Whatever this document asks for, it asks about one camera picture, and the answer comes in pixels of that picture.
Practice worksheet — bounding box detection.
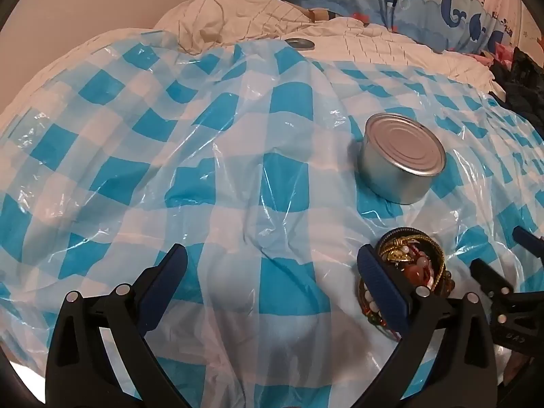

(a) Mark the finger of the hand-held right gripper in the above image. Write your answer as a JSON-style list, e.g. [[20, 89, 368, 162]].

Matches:
[[469, 259, 544, 328], [512, 226, 544, 264]]

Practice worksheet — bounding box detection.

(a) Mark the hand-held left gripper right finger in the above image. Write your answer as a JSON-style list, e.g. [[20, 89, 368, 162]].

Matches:
[[356, 244, 499, 408]]

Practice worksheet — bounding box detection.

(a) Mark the white grid-pattern quilt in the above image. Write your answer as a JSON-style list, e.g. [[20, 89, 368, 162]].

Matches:
[[0, 0, 506, 137]]

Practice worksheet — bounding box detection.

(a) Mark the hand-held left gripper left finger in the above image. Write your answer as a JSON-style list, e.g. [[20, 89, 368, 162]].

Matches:
[[45, 243, 190, 408]]

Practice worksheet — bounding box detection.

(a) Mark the pink cloth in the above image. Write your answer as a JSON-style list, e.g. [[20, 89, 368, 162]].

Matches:
[[471, 44, 516, 68]]

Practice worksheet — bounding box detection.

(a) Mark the dark clothing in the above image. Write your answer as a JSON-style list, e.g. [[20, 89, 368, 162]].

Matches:
[[488, 45, 544, 137]]

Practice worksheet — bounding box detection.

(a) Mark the round metal tin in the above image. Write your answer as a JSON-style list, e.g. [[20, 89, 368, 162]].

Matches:
[[356, 113, 447, 205]]

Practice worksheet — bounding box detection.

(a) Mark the pile of beaded bracelets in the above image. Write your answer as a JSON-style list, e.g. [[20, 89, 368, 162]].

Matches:
[[358, 227, 457, 341]]

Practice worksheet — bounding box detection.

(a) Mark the blue checkered plastic sheet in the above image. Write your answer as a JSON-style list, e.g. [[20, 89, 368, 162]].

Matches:
[[0, 30, 544, 408]]

